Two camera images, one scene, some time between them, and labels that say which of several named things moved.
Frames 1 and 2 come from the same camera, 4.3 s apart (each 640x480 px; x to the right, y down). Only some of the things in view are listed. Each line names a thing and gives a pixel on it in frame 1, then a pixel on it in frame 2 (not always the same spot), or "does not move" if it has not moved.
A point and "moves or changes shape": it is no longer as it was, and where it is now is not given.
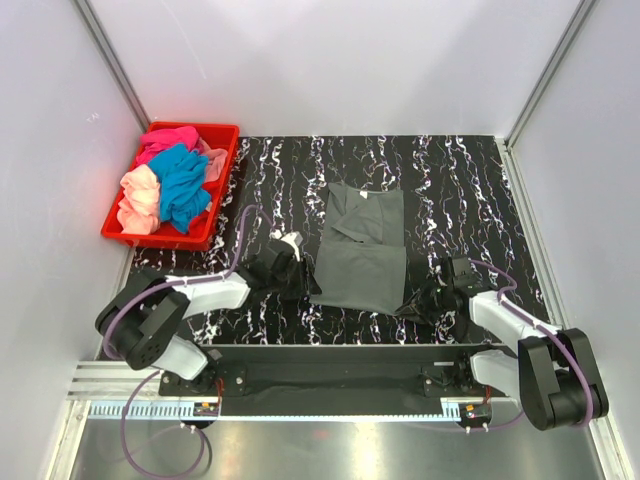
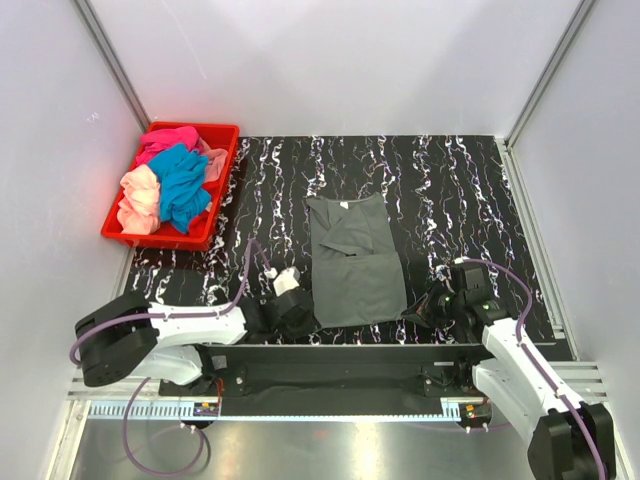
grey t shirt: x=362 y=256 moves or changes shape
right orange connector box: x=476 y=412 does not move
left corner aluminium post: x=98 y=34 does not move
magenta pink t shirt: x=153 y=141 does not move
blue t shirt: x=180 y=171 does not move
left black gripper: x=306 y=285 → x=309 y=325
